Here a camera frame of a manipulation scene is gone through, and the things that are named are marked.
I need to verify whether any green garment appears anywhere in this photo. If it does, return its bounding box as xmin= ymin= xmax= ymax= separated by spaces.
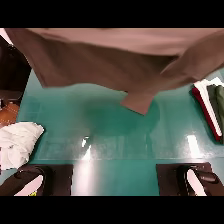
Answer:
xmin=206 ymin=84 xmax=224 ymax=145

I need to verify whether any brown T-shirt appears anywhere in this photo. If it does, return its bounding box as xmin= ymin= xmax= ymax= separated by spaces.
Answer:
xmin=3 ymin=27 xmax=224 ymax=116

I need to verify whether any red garment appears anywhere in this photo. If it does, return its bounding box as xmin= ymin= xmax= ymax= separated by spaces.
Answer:
xmin=190 ymin=84 xmax=223 ymax=143

